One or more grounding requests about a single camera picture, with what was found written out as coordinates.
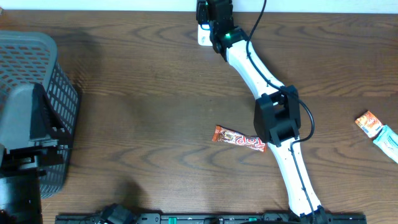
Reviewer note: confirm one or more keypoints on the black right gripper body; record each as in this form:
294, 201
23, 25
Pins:
201, 13

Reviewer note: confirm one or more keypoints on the red chocolate bar wrapper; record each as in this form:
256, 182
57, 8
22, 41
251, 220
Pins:
222, 134

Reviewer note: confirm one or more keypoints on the small orange box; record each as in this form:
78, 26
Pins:
370, 124

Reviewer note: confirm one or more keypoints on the teal wet wipes pack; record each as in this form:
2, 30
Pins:
387, 142

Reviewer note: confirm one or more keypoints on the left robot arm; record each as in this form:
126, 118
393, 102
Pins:
31, 149

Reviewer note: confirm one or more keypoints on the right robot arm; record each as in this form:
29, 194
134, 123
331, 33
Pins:
277, 118

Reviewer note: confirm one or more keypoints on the white barcode scanner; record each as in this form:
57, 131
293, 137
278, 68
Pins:
204, 35

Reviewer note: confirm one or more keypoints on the grey plastic mesh basket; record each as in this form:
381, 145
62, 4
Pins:
29, 58

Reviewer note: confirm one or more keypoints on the black mounting rail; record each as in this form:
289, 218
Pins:
117, 214

